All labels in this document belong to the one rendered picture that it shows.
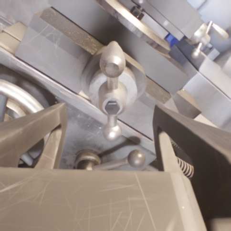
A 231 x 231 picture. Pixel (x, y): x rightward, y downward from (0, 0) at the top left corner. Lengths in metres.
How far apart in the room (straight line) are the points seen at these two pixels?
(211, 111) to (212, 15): 0.30
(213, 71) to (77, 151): 0.47
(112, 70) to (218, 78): 0.55
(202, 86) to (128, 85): 0.42
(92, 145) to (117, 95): 0.21
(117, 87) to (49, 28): 0.14
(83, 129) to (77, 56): 0.15
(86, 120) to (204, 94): 0.42
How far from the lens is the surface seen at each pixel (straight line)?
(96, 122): 0.40
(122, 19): 0.41
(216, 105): 0.74
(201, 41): 0.56
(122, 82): 0.29
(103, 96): 0.26
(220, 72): 0.72
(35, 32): 0.35
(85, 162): 0.44
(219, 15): 0.71
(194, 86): 0.68
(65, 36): 0.34
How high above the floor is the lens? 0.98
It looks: 27 degrees down
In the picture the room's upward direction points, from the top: 42 degrees clockwise
